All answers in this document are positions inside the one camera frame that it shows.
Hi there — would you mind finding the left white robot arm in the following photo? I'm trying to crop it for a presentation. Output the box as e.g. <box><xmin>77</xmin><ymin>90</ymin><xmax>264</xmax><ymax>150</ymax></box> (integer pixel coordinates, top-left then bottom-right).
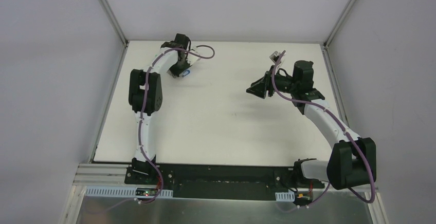
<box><xmin>128</xmin><ymin>33</ymin><xmax>193</xmax><ymax>185</ymax></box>

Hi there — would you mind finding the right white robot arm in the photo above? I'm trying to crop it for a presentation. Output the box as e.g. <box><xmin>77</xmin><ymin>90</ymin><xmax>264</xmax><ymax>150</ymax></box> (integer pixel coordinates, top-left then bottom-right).
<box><xmin>246</xmin><ymin>60</ymin><xmax>376</xmax><ymax>191</ymax></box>

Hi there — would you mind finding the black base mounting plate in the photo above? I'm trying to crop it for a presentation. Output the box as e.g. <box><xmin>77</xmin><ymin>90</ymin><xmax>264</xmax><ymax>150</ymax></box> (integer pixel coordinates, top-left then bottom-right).
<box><xmin>124</xmin><ymin>159</ymin><xmax>324</xmax><ymax>201</ymax></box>

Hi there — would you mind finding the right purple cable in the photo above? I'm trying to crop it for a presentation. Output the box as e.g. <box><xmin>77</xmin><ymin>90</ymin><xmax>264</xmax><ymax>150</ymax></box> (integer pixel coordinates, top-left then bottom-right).
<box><xmin>270</xmin><ymin>50</ymin><xmax>377</xmax><ymax>204</ymax></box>

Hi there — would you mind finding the purple cable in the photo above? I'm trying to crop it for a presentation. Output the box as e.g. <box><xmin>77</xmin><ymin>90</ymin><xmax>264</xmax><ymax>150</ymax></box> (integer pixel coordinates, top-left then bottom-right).
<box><xmin>270</xmin><ymin>50</ymin><xmax>377</xmax><ymax>204</ymax></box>
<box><xmin>137</xmin><ymin>44</ymin><xmax>215</xmax><ymax>205</ymax></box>

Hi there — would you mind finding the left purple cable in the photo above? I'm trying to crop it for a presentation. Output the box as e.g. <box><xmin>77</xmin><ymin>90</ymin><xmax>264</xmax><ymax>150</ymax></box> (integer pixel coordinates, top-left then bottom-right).
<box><xmin>137</xmin><ymin>44</ymin><xmax>215</xmax><ymax>205</ymax></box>

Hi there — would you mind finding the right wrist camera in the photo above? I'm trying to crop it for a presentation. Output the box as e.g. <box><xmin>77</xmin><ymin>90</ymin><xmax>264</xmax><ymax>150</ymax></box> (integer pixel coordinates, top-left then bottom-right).
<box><xmin>269</xmin><ymin>51</ymin><xmax>285</xmax><ymax>68</ymax></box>

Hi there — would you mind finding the right white slotted cable duct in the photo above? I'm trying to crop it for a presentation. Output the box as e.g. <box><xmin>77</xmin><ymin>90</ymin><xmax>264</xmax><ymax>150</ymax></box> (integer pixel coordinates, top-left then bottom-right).
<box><xmin>275</xmin><ymin>191</ymin><xmax>295</xmax><ymax>202</ymax></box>

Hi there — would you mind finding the white slotted cable duct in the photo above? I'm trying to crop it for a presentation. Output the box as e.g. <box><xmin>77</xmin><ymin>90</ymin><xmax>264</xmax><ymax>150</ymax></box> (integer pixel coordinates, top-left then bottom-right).
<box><xmin>85</xmin><ymin>186</ymin><xmax>173</xmax><ymax>199</ymax></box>
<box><xmin>275</xmin><ymin>191</ymin><xmax>295</xmax><ymax>202</ymax></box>

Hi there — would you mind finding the left white slotted cable duct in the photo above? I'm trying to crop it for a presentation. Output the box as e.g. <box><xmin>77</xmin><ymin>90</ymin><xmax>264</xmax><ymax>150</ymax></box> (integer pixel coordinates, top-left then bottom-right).
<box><xmin>85</xmin><ymin>186</ymin><xmax>173</xmax><ymax>199</ymax></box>

